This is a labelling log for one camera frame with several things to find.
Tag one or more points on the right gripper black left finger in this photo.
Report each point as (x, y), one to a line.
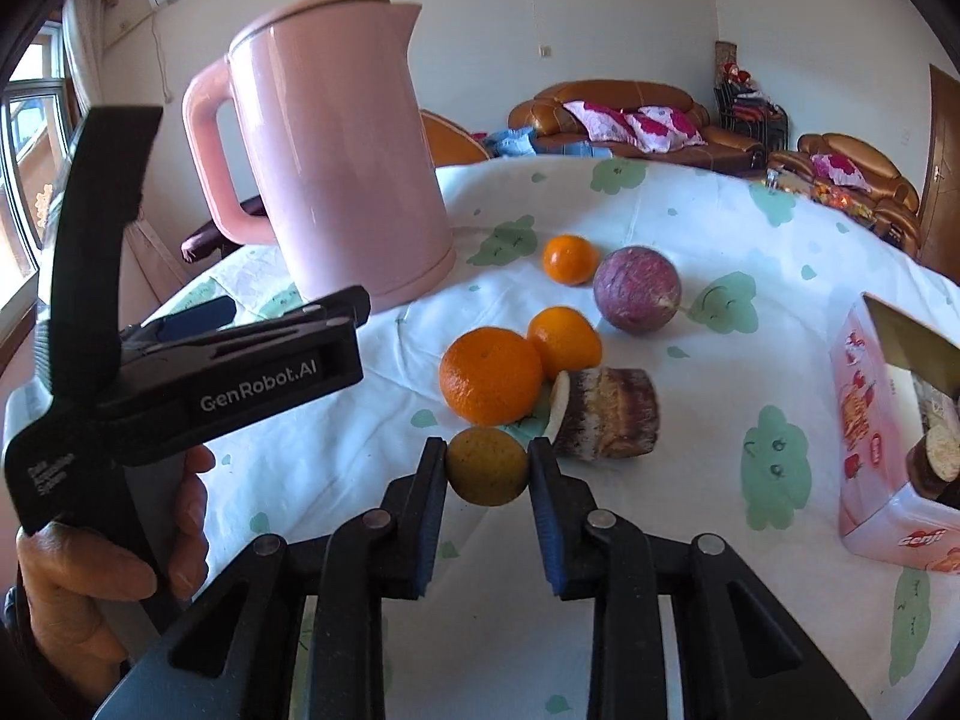
(386, 553)

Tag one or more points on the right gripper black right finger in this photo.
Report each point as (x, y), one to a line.
(590, 553)

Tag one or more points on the small yellow-green citrus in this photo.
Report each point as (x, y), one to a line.
(487, 466)

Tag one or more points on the large orange mandarin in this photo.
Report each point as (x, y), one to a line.
(491, 376)

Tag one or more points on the medium orange mandarin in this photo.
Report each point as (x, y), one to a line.
(565, 341)

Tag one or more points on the round purple radish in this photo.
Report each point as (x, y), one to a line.
(637, 290)

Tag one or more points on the small orange mandarin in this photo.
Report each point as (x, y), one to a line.
(570, 260)

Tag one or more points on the person's left hand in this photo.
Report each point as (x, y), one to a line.
(66, 571)

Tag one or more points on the dark round stool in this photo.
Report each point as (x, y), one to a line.
(208, 240)

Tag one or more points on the white green-patterned tablecloth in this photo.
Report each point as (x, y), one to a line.
(750, 427)

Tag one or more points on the pink cookie tin box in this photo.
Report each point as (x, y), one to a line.
(894, 379)

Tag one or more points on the yam piece in tin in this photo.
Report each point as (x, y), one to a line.
(932, 465)

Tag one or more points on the pink electric kettle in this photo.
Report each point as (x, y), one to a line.
(307, 134)

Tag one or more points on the near brown leather chair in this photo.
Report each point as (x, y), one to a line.
(449, 144)

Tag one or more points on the blue plaid blanket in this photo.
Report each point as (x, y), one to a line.
(510, 143)

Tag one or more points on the pink floral sofa cushion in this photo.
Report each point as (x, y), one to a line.
(651, 129)

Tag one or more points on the long brown leather sofa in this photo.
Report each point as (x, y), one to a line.
(725, 152)

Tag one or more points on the brown leather armchair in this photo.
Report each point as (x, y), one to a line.
(850, 175)

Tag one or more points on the stacked dark chairs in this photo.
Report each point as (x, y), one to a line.
(743, 107)

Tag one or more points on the brown wooden door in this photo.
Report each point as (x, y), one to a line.
(940, 207)

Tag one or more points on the window frame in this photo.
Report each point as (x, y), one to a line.
(36, 130)

